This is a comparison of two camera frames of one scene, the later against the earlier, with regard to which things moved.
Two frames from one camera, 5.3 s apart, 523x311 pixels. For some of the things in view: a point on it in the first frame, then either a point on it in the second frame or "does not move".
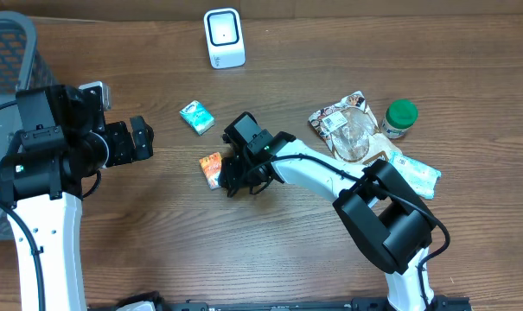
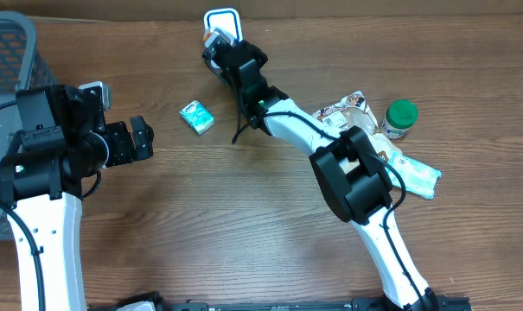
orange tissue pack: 211,165 -> 207,35
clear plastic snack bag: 351,133 does not move
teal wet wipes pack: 419,175 does not move
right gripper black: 237,180 -> 227,77
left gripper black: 125,141 does not move
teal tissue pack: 199,117 does not move
